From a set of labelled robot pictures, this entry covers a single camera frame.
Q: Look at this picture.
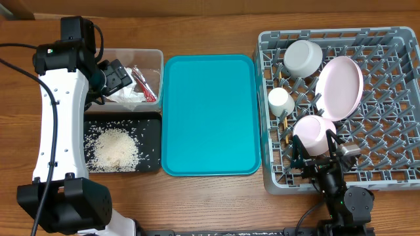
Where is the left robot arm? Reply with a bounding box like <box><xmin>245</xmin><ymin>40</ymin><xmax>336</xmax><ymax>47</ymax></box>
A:
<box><xmin>17</xmin><ymin>38</ymin><xmax>142</xmax><ymax>235</ymax></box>

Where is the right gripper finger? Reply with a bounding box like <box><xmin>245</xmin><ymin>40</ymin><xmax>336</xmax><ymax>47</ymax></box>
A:
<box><xmin>290</xmin><ymin>135</ymin><xmax>310</xmax><ymax>168</ymax></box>
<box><xmin>325</xmin><ymin>129</ymin><xmax>344</xmax><ymax>154</ymax></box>

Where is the large white plate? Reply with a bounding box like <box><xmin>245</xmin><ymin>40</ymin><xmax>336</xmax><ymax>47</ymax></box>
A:
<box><xmin>315</xmin><ymin>56</ymin><xmax>364</xmax><ymax>121</ymax></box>

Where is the clear plastic bin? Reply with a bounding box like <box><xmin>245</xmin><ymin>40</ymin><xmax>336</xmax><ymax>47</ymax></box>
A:
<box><xmin>87</xmin><ymin>49</ymin><xmax>164</xmax><ymax>113</ymax></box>

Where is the white tissue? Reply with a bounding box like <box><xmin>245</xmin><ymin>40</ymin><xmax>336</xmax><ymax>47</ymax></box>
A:
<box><xmin>106</xmin><ymin>68</ymin><xmax>146</xmax><ymax>103</ymax></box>

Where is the small pink plate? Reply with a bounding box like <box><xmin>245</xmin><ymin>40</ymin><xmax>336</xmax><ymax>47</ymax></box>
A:
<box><xmin>293</xmin><ymin>115</ymin><xmax>336</xmax><ymax>156</ymax></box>

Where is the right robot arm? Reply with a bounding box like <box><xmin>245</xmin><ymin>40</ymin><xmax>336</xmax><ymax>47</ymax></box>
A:
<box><xmin>290</xmin><ymin>129</ymin><xmax>375</xmax><ymax>236</ymax></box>

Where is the white cup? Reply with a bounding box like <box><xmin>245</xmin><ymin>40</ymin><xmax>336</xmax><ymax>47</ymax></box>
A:
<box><xmin>268</xmin><ymin>87</ymin><xmax>295</xmax><ymax>117</ymax></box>

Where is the grey bowl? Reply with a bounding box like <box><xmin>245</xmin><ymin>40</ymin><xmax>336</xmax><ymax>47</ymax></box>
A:
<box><xmin>283</xmin><ymin>40</ymin><xmax>323</xmax><ymax>78</ymax></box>

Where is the rice pile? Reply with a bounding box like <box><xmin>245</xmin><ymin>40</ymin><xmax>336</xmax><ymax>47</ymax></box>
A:
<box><xmin>83</xmin><ymin>118</ymin><xmax>162</xmax><ymax>173</ymax></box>

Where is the red sauce packet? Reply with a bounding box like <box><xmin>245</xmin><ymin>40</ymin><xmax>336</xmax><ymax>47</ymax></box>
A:
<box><xmin>132</xmin><ymin>66</ymin><xmax>157</xmax><ymax>102</ymax></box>

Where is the black plastic tray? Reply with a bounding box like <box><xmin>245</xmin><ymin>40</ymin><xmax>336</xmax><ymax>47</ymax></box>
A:
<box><xmin>81</xmin><ymin>111</ymin><xmax>163</xmax><ymax>174</ymax></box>

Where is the teal serving tray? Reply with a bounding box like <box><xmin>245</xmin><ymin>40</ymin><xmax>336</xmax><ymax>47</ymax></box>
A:
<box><xmin>161</xmin><ymin>54</ymin><xmax>261</xmax><ymax>176</ymax></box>

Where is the grey dishwasher rack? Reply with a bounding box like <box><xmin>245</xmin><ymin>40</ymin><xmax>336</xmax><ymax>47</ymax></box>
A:
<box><xmin>254</xmin><ymin>26</ymin><xmax>419</xmax><ymax>195</ymax></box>

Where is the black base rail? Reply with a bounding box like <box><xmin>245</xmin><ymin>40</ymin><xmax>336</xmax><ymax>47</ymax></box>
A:
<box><xmin>141</xmin><ymin>227</ymin><xmax>375</xmax><ymax>236</ymax></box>

